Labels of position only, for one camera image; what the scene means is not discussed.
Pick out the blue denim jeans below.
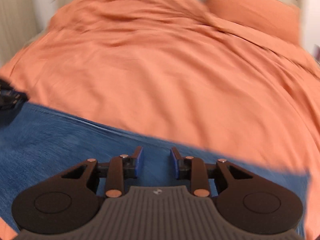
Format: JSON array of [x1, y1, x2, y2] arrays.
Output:
[[1, 103, 309, 239]]

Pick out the orange duvet cover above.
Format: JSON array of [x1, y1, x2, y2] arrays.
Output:
[[1, 0, 319, 239]]

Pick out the beige curtain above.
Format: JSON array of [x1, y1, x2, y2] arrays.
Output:
[[0, 0, 40, 65]]

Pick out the orange pillow with logo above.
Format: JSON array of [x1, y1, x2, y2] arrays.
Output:
[[201, 0, 302, 46]]

